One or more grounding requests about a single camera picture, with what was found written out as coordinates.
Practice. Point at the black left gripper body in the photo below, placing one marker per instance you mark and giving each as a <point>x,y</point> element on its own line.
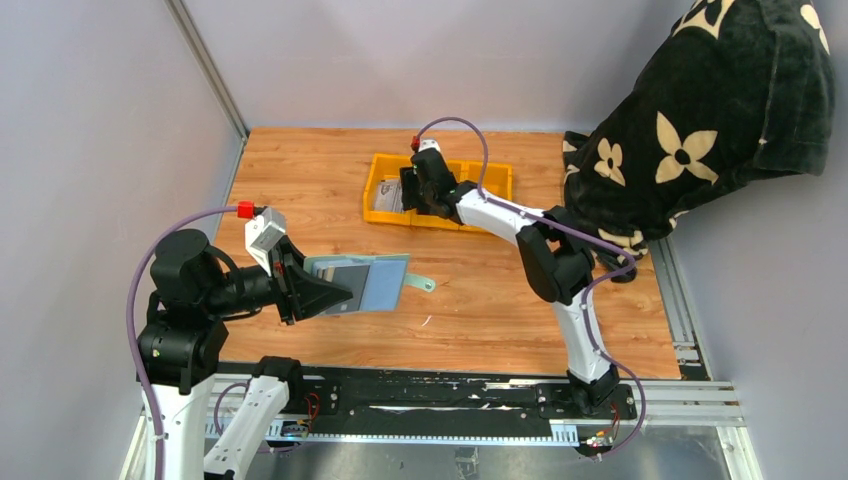
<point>280,281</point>

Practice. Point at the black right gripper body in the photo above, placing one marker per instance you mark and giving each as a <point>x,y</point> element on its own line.
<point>414,194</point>

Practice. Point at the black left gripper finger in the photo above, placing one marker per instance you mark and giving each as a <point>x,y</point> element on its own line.
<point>290,258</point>
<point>309,296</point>

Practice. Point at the black credit card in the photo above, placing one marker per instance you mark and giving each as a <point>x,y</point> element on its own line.
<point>352,277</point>

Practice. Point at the mint green leather card holder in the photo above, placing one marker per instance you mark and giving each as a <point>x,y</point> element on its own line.
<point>376,282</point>

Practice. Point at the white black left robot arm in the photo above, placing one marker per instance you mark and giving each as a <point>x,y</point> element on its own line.
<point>198,289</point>

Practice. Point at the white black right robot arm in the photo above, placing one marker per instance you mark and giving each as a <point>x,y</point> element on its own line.
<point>556,260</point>

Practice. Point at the silver cards in bin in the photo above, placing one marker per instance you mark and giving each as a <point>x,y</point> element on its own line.
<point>388,196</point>

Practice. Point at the yellow left plastic bin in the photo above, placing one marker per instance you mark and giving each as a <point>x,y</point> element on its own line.
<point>383,166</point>

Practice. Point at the yellow middle plastic bin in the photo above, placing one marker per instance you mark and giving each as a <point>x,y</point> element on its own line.
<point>433,221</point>

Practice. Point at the black floral blanket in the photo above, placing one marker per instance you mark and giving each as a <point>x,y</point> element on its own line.
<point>740,91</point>

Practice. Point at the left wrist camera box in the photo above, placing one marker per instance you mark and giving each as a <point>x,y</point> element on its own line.
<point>262,233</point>

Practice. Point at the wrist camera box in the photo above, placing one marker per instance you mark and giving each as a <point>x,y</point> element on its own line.
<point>262,233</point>
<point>419,144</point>

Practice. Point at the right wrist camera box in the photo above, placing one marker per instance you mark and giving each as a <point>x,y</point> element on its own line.
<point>419,144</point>

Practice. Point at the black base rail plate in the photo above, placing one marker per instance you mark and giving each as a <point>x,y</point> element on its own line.
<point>394,406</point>

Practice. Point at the aluminium frame post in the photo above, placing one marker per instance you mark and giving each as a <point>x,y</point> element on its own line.
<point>191,34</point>

